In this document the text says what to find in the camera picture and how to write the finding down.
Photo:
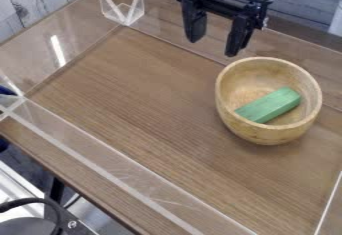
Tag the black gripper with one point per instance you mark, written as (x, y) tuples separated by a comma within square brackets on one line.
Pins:
[(247, 12)]

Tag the green rectangular block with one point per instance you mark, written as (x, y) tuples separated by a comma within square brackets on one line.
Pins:
[(270, 106)]

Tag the brown wooden bowl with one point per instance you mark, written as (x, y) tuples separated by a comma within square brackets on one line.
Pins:
[(246, 80)]

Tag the black table leg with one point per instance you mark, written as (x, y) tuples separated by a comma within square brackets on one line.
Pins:
[(56, 191)]

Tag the clear acrylic enclosure wall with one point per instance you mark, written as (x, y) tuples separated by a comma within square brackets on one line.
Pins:
[(115, 112)]

